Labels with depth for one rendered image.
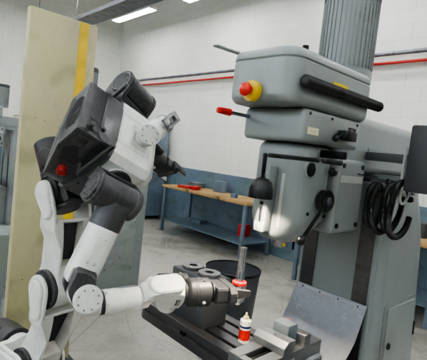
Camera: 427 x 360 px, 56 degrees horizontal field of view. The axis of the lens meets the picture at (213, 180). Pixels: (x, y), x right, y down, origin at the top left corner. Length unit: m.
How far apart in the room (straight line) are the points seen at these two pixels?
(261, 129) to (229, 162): 6.21
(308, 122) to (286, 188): 0.21
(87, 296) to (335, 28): 1.18
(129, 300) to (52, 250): 0.46
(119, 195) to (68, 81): 1.70
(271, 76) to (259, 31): 6.40
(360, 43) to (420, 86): 4.28
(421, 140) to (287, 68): 0.49
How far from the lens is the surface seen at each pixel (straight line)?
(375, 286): 1.67
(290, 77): 1.16
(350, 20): 1.56
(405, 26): 6.11
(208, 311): 1.59
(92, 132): 1.18
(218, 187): 7.19
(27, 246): 2.76
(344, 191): 1.43
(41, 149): 1.61
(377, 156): 1.53
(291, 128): 1.22
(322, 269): 1.75
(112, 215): 1.13
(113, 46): 11.32
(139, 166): 1.23
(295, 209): 1.27
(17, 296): 2.85
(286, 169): 1.26
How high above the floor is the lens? 1.57
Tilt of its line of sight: 4 degrees down
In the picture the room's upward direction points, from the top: 6 degrees clockwise
